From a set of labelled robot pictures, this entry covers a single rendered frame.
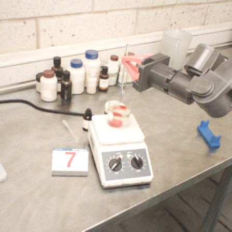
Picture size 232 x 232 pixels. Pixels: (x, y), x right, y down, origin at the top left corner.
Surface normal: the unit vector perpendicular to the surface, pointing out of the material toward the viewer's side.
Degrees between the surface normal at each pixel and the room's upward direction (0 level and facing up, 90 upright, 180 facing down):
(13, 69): 90
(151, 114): 0
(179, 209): 0
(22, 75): 90
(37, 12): 90
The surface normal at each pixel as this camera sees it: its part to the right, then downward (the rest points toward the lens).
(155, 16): 0.57, 0.51
